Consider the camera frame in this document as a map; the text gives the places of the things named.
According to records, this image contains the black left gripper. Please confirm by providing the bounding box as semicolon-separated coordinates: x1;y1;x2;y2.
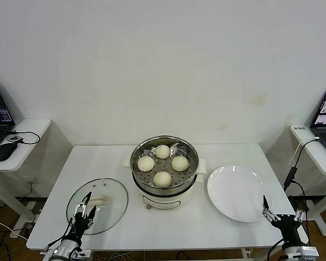
72;191;97;237

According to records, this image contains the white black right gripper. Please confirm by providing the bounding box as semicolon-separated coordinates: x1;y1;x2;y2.
261;195;305;245

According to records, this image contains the glass lid with cream handle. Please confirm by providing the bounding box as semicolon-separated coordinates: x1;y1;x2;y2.
66;178;129;235

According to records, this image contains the white steamed baozi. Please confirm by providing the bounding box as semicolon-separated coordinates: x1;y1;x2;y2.
171;156;190;172
155;144;171;159
137;156;155;172
153;171;172;188

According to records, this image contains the stainless steel steamer basket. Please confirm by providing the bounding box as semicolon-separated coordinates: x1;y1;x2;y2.
130;135;200;190

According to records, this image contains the white round plate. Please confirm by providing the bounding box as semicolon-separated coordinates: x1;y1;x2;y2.
207;165;274;223

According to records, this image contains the cream electric cooker pot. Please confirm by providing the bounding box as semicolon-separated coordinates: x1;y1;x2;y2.
122;157;208;210

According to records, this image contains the white side table with mouse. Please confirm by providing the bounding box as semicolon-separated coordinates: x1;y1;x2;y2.
0;118;53;218

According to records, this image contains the black computer mouse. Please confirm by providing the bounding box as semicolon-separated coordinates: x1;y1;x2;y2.
0;141;19;161

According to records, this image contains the black cable with adapter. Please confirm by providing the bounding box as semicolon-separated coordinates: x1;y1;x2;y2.
283;138;321;245

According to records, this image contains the white cable bundle under table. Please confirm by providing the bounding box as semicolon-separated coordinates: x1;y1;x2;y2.
97;251;134;261

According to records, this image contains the white floor cable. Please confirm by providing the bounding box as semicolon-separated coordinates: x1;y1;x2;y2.
0;213;30;240

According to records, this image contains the thin black usb cable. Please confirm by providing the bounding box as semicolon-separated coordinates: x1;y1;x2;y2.
9;129;41;145

